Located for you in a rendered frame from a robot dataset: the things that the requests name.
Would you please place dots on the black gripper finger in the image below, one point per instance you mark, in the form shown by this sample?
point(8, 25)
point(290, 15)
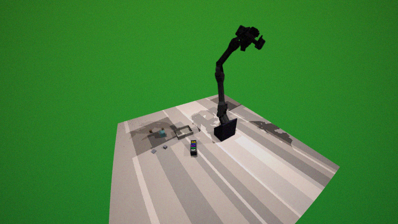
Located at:
point(243, 30)
point(259, 42)

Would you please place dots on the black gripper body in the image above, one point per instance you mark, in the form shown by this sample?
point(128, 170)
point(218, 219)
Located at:
point(249, 38)

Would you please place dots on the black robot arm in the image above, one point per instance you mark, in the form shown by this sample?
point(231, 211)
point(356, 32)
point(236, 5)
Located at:
point(219, 74)

